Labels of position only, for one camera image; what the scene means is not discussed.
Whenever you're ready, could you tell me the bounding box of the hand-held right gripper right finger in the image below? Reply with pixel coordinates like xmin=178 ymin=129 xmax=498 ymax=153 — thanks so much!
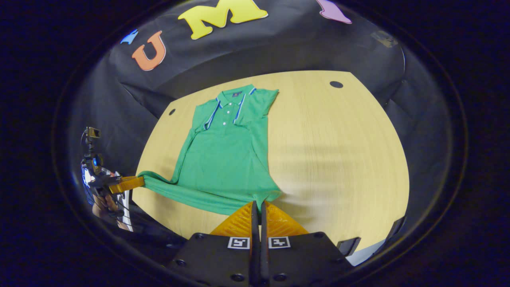
xmin=261 ymin=201 xmax=355 ymax=287

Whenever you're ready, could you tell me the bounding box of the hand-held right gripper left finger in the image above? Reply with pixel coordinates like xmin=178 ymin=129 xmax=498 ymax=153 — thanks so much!
xmin=167 ymin=201 xmax=260 ymax=287

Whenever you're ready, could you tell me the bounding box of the green T-shirt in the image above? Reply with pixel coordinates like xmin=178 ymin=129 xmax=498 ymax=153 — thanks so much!
xmin=136 ymin=84 xmax=282 ymax=216

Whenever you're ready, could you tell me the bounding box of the dark angular object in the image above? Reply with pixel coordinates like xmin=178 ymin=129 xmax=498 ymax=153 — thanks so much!
xmin=337 ymin=237 xmax=361 ymax=256

